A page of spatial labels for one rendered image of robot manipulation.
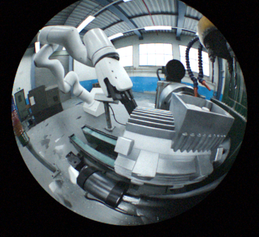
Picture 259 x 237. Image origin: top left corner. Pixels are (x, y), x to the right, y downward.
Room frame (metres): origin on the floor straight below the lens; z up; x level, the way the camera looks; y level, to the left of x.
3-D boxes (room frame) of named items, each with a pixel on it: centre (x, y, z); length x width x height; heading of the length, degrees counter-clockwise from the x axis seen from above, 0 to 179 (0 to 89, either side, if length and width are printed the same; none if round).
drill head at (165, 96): (0.39, -0.32, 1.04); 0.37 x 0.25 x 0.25; 159
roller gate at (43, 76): (3.69, 5.93, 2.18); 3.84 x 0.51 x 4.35; 153
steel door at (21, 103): (0.52, 7.38, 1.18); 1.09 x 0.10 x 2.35; 153
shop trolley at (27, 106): (0.63, 4.35, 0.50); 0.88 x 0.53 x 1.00; 46
